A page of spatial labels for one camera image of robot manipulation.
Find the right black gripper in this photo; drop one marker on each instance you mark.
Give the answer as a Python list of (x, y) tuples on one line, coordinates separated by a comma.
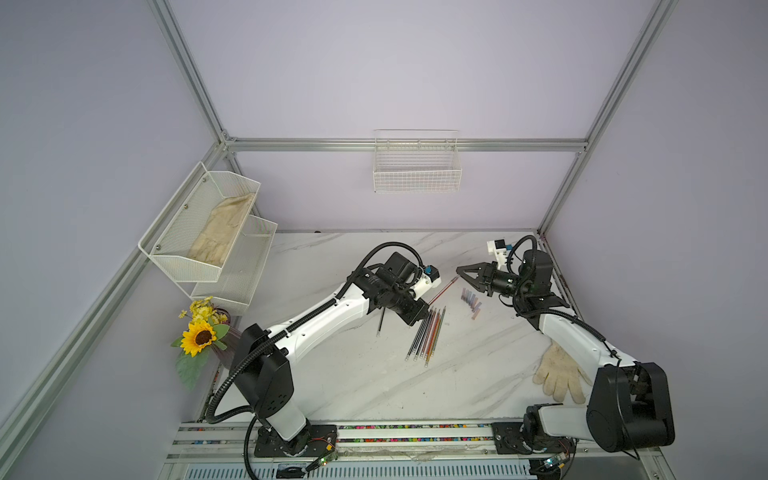
[(487, 270)]

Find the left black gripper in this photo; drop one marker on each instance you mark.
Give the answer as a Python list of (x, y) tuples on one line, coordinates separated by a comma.
[(417, 312)]

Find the black pencil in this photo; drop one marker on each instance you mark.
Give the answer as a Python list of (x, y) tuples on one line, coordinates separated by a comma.
[(420, 332)]

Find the thin dark pencil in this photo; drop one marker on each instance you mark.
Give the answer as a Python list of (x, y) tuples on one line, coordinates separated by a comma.
[(381, 321)]

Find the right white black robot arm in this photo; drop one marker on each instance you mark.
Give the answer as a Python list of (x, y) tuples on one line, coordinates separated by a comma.
[(629, 406)]

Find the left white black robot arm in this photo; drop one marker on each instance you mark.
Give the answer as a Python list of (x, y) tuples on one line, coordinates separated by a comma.
[(267, 382)]

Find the beige fabric glove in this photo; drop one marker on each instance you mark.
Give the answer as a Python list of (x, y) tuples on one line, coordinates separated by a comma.
[(559, 374)]

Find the lower white mesh shelf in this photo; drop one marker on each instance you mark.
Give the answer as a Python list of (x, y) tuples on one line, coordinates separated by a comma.
[(242, 270)]

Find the white mesh shelf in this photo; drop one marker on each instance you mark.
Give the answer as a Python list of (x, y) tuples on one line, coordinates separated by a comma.
[(242, 270), (174, 245)]

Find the dark ribbed vase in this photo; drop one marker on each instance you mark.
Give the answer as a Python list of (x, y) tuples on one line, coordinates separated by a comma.
[(225, 348)]

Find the artificial sunflower bouquet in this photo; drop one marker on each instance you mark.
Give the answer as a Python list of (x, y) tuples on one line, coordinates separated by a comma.
[(205, 323)]

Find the upper white mesh shelf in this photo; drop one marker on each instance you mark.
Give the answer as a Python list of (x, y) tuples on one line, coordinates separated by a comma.
[(174, 245)]

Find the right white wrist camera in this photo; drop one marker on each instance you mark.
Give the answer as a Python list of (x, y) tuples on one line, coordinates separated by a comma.
[(501, 251)]

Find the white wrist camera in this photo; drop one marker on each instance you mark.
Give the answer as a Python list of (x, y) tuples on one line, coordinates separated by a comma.
[(501, 251), (430, 278)]

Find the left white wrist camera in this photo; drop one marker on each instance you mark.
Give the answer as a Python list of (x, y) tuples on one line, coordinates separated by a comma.
[(430, 278)]

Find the white wire wall basket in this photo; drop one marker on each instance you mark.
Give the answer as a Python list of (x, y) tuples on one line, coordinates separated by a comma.
[(416, 171)]

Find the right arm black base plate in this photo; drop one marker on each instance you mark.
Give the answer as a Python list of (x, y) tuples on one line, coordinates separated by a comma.
[(523, 439)]

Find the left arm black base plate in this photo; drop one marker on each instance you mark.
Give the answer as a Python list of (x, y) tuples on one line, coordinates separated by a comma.
[(312, 441)]

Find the aluminium frame profile back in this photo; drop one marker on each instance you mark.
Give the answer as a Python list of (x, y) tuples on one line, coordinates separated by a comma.
[(372, 144)]

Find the aluminium front rail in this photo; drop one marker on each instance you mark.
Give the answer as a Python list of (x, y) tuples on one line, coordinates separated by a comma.
[(400, 449)]

